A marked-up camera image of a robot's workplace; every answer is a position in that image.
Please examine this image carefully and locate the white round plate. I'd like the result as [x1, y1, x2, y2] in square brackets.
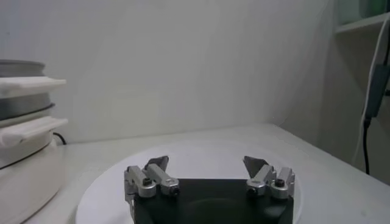
[75, 139, 302, 224]

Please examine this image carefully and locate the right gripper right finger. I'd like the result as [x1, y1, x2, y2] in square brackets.
[243, 155, 296, 200]

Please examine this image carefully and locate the cream electric cooker base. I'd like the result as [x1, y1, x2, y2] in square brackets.
[0, 103, 69, 224]

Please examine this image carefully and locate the white shelf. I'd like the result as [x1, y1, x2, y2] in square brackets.
[333, 12, 390, 34]

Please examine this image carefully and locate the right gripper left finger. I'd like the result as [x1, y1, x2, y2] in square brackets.
[123, 155, 180, 203]

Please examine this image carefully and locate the wall cable with grey adapter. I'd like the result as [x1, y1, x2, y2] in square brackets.
[350, 13, 390, 176]

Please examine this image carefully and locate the black cooker power cable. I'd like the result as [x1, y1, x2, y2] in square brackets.
[52, 131, 67, 146]

